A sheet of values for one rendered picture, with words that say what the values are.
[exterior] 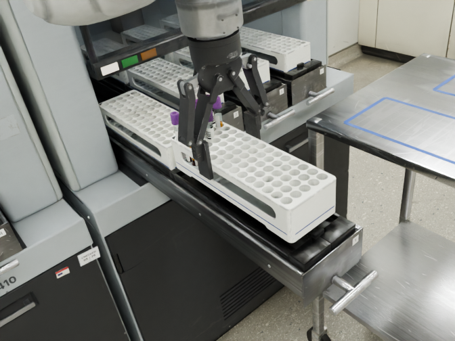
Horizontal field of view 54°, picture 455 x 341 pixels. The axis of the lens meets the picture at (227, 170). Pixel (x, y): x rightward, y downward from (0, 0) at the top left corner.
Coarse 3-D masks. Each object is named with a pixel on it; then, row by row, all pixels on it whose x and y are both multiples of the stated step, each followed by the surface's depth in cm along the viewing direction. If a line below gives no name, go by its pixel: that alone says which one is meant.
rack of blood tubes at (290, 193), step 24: (216, 144) 76; (240, 144) 77; (264, 144) 74; (192, 168) 78; (216, 168) 71; (240, 168) 69; (264, 168) 69; (288, 168) 69; (312, 168) 67; (216, 192) 75; (240, 192) 74; (264, 192) 65; (288, 192) 63; (312, 192) 62; (264, 216) 66; (288, 216) 61; (312, 216) 64; (288, 240) 64
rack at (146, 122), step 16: (128, 96) 106; (144, 96) 104; (112, 112) 98; (128, 112) 97; (144, 112) 98; (160, 112) 96; (112, 128) 102; (128, 128) 94; (144, 128) 91; (160, 128) 90; (144, 144) 97; (160, 144) 84; (160, 160) 88
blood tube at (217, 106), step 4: (220, 100) 79; (216, 104) 79; (220, 104) 79; (216, 108) 79; (220, 108) 80; (216, 112) 80; (220, 112) 80; (216, 116) 80; (220, 116) 80; (216, 120) 81; (220, 120) 81; (216, 124) 81; (220, 124) 81
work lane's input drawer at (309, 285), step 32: (128, 160) 98; (192, 192) 81; (224, 224) 74; (256, 224) 72; (320, 224) 70; (352, 224) 67; (256, 256) 70; (288, 256) 64; (320, 256) 64; (352, 256) 69; (320, 288) 66; (352, 288) 65
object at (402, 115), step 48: (384, 96) 99; (432, 96) 96; (384, 144) 83; (432, 144) 81; (384, 240) 137; (432, 240) 134; (336, 288) 124; (384, 288) 122; (432, 288) 120; (384, 336) 111; (432, 336) 109
